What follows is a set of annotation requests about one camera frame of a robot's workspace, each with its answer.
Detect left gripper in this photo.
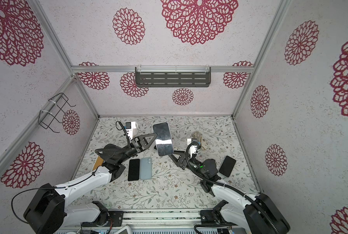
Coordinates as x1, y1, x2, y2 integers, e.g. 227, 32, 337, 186
117, 133, 158, 164

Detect pale green phone case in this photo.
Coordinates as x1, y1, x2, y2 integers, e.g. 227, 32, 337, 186
139, 158, 152, 180
152, 122, 172, 144

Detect black phone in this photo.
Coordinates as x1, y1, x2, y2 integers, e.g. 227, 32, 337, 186
219, 156, 236, 177

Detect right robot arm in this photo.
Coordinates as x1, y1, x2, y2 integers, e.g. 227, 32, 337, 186
169, 151, 291, 234

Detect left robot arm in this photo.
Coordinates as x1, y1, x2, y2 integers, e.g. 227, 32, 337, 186
24, 133, 157, 234

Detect crumpled clear plastic bag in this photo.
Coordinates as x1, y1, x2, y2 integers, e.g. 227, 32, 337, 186
190, 131, 208, 149

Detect white wooden-top tissue box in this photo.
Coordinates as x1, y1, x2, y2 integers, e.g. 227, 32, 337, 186
92, 156, 104, 171

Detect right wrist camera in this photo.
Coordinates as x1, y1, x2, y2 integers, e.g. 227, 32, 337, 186
187, 138, 201, 158

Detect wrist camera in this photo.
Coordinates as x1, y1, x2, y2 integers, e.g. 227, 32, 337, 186
187, 138, 201, 158
125, 121, 138, 140

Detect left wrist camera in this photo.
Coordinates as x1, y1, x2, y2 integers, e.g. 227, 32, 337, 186
125, 121, 138, 140

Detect grey metal wall shelf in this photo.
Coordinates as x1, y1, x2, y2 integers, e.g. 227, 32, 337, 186
135, 67, 211, 88

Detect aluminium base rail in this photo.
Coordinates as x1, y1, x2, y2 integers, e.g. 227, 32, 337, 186
56, 208, 250, 234

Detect black wire wall rack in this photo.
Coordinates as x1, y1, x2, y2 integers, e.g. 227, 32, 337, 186
37, 92, 76, 134

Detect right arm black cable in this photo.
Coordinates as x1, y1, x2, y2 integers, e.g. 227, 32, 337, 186
185, 141, 280, 234

